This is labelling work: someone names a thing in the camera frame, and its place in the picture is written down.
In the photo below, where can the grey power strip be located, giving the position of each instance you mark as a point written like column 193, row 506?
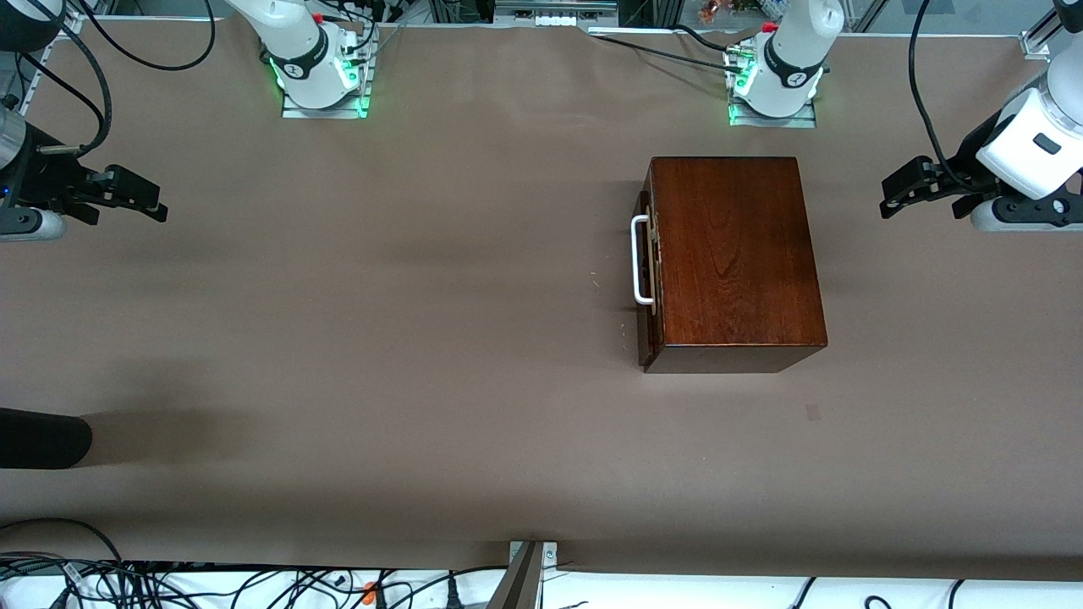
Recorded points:
column 554, row 10

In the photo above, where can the metal frame bracket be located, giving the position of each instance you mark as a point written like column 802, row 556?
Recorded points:
column 525, row 584

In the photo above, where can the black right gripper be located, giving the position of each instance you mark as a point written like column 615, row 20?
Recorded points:
column 46, row 180

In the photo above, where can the small orange figurine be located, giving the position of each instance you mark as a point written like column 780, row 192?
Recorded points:
column 711, row 10

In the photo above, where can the small orange connector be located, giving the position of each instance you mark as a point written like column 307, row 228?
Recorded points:
column 370, row 592

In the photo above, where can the perforated aluminium rail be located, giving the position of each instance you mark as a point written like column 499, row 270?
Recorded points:
column 38, row 72

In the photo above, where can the dark brown wooden cabinet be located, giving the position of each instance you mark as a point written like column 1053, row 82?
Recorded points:
column 744, row 271

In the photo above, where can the black padded cylinder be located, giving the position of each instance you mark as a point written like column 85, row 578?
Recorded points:
column 42, row 438

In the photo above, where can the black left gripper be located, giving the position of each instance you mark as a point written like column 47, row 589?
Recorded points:
column 964, row 167

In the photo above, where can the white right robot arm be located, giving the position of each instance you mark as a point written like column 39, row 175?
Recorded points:
column 300, row 51

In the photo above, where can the aluminium frame corner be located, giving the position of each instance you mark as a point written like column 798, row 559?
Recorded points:
column 1034, row 44

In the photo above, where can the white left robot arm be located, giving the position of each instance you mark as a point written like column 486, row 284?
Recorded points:
column 791, row 59

